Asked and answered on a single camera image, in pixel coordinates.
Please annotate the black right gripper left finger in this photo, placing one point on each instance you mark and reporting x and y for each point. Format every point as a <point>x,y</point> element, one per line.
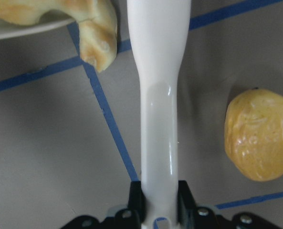
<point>136,206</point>

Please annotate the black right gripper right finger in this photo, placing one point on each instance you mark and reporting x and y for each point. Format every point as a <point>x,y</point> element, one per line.
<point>188,210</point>

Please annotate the oval golden bread roll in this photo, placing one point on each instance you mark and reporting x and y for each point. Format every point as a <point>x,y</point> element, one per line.
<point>253,134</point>

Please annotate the white hand brush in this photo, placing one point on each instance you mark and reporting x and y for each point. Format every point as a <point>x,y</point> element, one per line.
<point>158,32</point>

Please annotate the beige plastic dustpan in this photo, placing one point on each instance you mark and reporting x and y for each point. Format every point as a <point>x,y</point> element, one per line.
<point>8,30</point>

